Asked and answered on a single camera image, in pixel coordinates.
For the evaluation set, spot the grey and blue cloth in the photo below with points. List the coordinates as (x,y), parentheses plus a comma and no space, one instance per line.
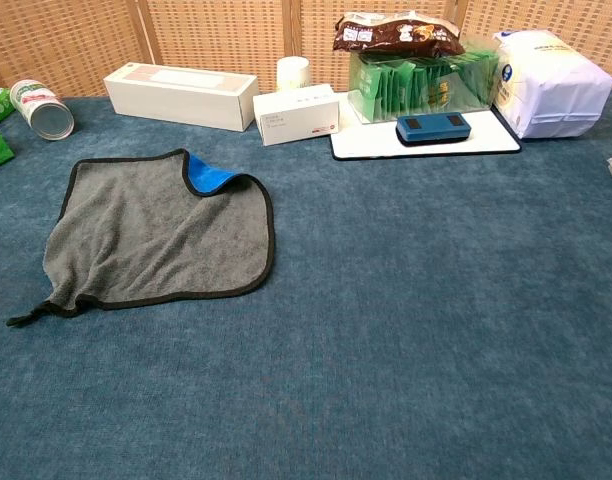
(161,235)

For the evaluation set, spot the blue table cover cloth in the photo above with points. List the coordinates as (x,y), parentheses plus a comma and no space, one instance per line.
(386,300)

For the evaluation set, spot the white board with dark rim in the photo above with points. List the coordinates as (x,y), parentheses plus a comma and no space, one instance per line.
(366,142)

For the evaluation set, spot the small white cardboard box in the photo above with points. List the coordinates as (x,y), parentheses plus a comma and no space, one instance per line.
(296,117)

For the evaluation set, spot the blue whiteboard eraser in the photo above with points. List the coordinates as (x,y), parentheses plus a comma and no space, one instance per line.
(431,131)

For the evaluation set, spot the white paper cup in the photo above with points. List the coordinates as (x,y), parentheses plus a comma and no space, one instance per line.
(292,72)

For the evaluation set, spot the clear box of green sachets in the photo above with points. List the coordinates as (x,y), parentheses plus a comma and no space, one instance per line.
(416,85)

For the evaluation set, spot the long white power strip box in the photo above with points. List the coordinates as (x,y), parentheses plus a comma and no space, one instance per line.
(176,100)

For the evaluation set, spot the brown snack bag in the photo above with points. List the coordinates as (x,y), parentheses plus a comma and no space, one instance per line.
(401,35)

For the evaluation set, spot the woven rattan folding screen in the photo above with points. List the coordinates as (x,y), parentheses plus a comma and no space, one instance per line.
(211,35)

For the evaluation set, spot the white paper sack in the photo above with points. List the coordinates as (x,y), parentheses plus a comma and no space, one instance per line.
(551,85)

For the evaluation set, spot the green and white can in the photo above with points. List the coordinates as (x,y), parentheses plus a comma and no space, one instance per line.
(36,102)

